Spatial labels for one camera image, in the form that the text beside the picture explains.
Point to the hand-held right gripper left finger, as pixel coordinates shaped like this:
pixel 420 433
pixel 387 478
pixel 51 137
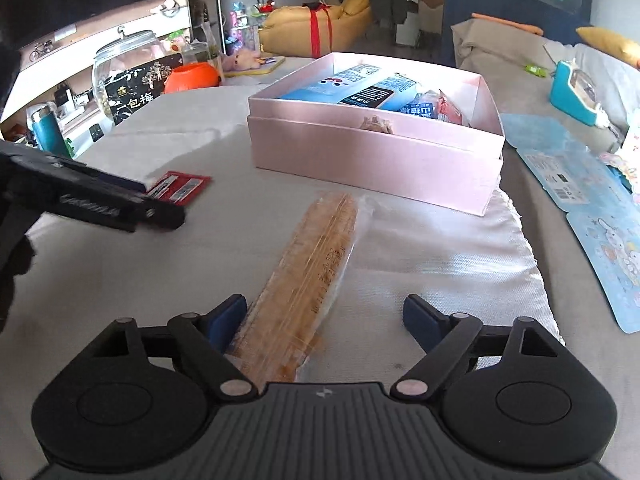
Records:
pixel 227 320

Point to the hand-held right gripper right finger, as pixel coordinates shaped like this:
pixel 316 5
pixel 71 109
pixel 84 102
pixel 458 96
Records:
pixel 420 322

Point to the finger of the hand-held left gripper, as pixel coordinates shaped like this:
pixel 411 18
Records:
pixel 120 182
pixel 115 210

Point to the red snack packet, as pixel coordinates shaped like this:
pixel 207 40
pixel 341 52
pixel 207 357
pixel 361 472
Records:
pixel 185 187

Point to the long bread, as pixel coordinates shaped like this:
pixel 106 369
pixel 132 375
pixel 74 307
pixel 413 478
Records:
pixel 310 270

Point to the pink cardboard box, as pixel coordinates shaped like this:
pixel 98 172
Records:
pixel 375 160

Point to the small blue label snack packet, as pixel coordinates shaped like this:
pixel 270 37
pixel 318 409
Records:
pixel 420 110

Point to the cartoon print bread packet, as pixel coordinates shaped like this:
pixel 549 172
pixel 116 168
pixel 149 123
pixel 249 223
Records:
pixel 452 110

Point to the large blue white snack packet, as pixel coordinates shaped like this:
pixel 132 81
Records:
pixel 320 92

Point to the teal drinking bottle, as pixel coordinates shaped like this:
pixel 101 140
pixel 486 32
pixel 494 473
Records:
pixel 50 135

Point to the black remote control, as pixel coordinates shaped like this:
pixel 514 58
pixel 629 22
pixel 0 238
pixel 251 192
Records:
pixel 96 133

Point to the black snack bag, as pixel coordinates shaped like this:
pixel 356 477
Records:
pixel 135 95

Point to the orange pumpkin bucket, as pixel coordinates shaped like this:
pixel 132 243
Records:
pixel 192 80

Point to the large glass jar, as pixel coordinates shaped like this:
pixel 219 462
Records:
pixel 125 47

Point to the pink plush toy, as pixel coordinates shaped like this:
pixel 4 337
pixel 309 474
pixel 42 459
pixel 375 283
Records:
pixel 240 60

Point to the colourful plastic toys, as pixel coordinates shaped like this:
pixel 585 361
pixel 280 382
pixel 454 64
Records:
pixel 242 30

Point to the blue cartoon packaging card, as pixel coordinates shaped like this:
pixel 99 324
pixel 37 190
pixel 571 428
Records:
pixel 610 260

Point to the pale blue packaging card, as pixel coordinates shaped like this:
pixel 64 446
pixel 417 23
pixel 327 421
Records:
pixel 550 160

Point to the yellow sofa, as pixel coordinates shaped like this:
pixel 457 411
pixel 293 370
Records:
pixel 290 25

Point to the red ribbon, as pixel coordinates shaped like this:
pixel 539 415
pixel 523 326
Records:
pixel 315 35

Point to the teal toy box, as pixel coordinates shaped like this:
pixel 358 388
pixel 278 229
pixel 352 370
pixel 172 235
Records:
pixel 567 90

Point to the small green item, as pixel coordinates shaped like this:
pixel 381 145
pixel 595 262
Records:
pixel 535 70

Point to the grey covered sofa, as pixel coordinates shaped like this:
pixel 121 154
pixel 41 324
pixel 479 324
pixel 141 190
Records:
pixel 500 55

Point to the white floor appliance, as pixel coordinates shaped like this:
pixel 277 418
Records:
pixel 407 30

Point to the beige chair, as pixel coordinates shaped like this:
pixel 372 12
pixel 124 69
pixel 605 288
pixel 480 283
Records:
pixel 431 10

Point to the blue cabinet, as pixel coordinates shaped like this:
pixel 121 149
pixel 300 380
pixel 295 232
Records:
pixel 500 0

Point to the yellow cushion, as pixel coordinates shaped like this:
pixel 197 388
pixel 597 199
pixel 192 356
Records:
pixel 610 42

